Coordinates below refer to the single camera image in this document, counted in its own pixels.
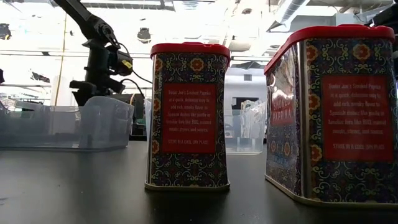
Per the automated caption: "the silver ceiling duct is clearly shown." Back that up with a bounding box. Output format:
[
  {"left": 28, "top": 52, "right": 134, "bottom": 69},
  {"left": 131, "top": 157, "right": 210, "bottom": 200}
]
[{"left": 266, "top": 0, "right": 312, "bottom": 33}]

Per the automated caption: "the red-lid smoked paprika tin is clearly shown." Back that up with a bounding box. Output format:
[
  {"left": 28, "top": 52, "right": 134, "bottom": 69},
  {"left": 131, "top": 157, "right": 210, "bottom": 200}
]
[
  {"left": 263, "top": 24, "right": 398, "bottom": 209},
  {"left": 144, "top": 42, "right": 231, "bottom": 192}
]

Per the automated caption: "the black wrist camera yellow tag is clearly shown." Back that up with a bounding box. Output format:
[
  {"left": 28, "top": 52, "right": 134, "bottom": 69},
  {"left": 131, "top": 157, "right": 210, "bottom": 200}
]
[{"left": 115, "top": 50, "right": 134, "bottom": 78}]

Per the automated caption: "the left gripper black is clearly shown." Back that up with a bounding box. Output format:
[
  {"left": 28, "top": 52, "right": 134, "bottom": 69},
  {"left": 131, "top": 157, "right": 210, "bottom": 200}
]
[{"left": 68, "top": 39, "right": 126, "bottom": 106}]

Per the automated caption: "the smoky clear plastic bin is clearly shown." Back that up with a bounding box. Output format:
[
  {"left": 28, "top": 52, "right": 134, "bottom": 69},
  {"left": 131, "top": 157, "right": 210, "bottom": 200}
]
[{"left": 0, "top": 95, "right": 135, "bottom": 152}]

